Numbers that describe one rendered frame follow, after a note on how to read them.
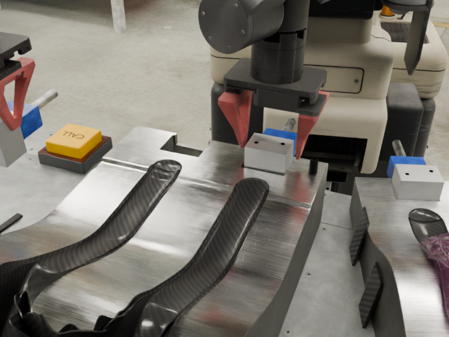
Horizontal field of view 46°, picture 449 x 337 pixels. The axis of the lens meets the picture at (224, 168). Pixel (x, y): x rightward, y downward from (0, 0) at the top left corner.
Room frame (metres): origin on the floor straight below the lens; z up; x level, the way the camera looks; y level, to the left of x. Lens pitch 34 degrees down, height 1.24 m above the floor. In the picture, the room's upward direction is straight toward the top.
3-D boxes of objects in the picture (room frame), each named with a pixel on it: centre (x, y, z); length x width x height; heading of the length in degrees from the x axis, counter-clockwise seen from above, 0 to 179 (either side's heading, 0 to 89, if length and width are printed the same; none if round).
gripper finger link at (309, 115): (0.53, -0.08, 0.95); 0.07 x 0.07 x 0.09; 69
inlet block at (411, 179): (0.57, -0.24, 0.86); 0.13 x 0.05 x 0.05; 176
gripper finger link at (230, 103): (0.54, -0.04, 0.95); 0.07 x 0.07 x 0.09; 69
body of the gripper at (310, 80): (0.54, -0.06, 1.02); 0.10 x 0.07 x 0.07; 69
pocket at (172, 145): (0.57, 0.05, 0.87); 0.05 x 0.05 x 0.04; 69
